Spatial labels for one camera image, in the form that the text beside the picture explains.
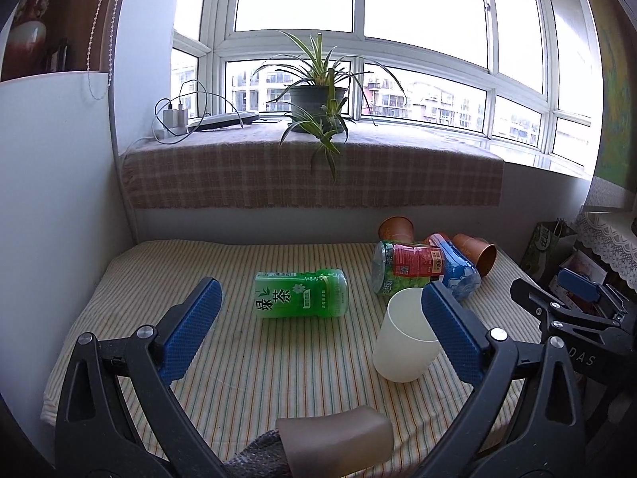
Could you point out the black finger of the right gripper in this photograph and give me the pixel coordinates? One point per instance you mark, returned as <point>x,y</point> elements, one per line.
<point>554,317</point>

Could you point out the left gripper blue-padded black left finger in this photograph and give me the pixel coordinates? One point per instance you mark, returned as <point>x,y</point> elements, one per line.
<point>117,415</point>

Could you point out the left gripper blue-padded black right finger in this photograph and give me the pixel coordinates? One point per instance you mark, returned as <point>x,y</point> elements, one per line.
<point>523,417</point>

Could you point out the white plastic cup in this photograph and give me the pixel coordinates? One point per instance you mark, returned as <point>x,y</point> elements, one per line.
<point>406,345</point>

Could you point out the brown paper cup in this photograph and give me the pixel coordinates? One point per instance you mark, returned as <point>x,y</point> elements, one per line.
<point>480,252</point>
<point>399,229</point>

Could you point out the green shopping bag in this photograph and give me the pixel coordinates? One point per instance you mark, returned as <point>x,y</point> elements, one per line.
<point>551,242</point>

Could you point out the blue patterned bottle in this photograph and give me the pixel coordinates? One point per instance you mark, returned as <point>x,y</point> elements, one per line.
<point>460,275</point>

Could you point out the white lace cloth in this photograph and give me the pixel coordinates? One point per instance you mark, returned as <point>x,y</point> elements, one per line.
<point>611,238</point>

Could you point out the red-labelled green bottle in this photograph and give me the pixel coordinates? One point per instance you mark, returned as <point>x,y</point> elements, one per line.
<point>397,266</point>

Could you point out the green tea bottle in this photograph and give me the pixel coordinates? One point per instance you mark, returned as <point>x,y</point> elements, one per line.
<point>323,294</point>

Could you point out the brown sleeve cuff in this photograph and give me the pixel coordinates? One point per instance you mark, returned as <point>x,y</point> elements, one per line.
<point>335,445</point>

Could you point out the plaid brown blanket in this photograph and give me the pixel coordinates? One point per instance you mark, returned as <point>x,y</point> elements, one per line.
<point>263,166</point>

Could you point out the potted spider plant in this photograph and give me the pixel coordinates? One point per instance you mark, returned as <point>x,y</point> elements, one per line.
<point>317,95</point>

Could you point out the white charger plug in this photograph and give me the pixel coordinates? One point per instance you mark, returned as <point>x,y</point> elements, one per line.
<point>175,119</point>

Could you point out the dark flat device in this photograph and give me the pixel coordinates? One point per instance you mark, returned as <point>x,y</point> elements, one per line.
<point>217,121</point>

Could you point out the red vase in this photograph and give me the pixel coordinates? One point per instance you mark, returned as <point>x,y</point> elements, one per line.
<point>26,40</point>

